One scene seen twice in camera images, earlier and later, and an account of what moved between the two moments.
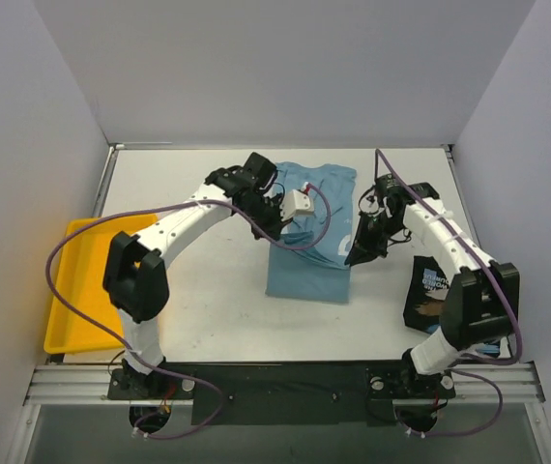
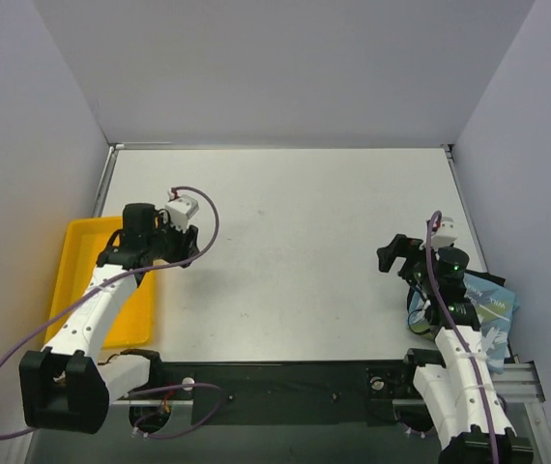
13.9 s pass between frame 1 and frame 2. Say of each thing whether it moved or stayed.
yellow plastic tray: stayed
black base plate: stayed
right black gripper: moved
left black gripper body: moved
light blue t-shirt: moved
